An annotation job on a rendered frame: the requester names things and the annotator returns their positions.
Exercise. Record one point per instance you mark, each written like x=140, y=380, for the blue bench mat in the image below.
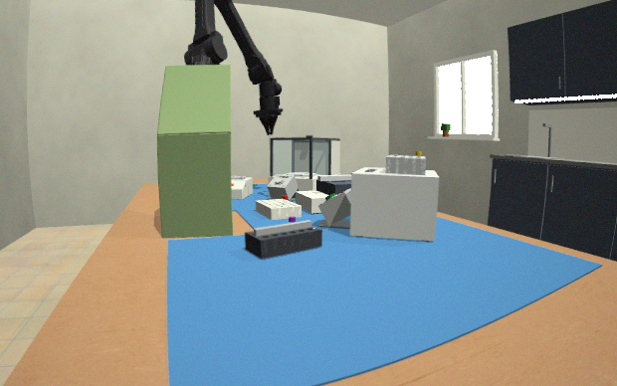
x=354, y=305

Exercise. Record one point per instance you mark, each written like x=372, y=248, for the white block with rows of round holes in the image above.
x=241, y=187

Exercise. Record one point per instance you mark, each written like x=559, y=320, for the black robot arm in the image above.
x=213, y=50

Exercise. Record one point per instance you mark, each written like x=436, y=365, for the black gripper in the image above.
x=268, y=107

